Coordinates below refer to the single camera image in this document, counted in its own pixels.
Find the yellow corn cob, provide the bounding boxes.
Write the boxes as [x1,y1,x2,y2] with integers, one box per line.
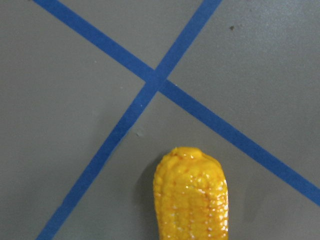
[153,147,229,240]

